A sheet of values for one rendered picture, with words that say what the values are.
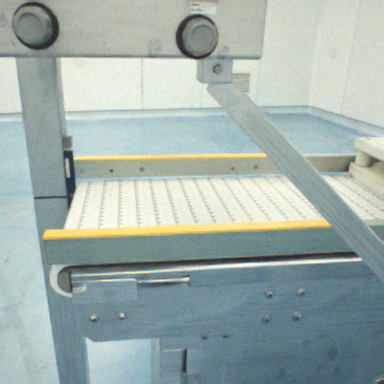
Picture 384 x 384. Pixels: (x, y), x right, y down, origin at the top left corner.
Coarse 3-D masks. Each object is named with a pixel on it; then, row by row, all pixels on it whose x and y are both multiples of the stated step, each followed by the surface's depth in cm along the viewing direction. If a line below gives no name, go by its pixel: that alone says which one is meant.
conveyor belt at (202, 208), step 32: (96, 192) 61; (128, 192) 61; (160, 192) 61; (192, 192) 62; (224, 192) 62; (256, 192) 62; (288, 192) 62; (352, 192) 63; (96, 224) 51; (128, 224) 51; (160, 224) 51; (256, 256) 45
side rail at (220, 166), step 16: (128, 160) 65; (144, 160) 66; (160, 160) 66; (176, 160) 66; (192, 160) 67; (208, 160) 67; (224, 160) 67; (240, 160) 68; (256, 160) 68; (320, 160) 70; (336, 160) 70; (352, 160) 70; (80, 176) 65; (96, 176) 66; (112, 176) 66; (128, 176) 66; (144, 176) 67; (160, 176) 67
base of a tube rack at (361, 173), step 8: (352, 168) 69; (360, 168) 67; (368, 168) 67; (376, 168) 67; (360, 176) 67; (368, 176) 65; (376, 176) 63; (368, 184) 65; (376, 184) 63; (376, 192) 63
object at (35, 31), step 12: (24, 12) 27; (36, 12) 27; (48, 12) 29; (12, 24) 29; (24, 24) 27; (36, 24) 27; (48, 24) 28; (24, 36) 27; (36, 36) 27; (48, 36) 28; (36, 48) 29
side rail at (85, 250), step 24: (48, 240) 39; (72, 240) 40; (96, 240) 40; (120, 240) 40; (144, 240) 41; (168, 240) 41; (192, 240) 42; (216, 240) 42; (240, 240) 42; (264, 240) 43; (288, 240) 43; (312, 240) 43; (336, 240) 44; (48, 264) 41
